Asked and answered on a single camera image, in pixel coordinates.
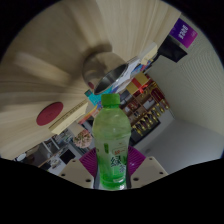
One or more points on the purple sign board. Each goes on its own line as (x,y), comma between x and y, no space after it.
(183,32)

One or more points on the green tea bottle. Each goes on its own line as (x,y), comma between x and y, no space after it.
(111,140)

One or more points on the white booklet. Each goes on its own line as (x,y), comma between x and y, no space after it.
(137,68)

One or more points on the yellow gift box red ribbon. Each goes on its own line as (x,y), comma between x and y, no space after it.
(137,83)

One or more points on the flat round red coaster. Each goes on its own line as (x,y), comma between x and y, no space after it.
(49,114)

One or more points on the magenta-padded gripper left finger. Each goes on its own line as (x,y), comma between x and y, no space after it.
(76,171)

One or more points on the large cream book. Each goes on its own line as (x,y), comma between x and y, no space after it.
(68,116)

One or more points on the black computer monitor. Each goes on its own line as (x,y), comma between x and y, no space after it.
(68,156)

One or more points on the wooden shelf unit with trophies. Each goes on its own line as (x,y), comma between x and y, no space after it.
(146,110)

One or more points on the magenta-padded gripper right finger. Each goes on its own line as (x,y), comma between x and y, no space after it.
(150,170)

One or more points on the long wooden side desk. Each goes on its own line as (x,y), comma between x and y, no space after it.
(40,155)

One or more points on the small cream book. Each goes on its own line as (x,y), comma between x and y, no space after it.
(149,53)

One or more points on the pink flowers in white pot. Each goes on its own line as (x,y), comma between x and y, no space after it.
(82,139)

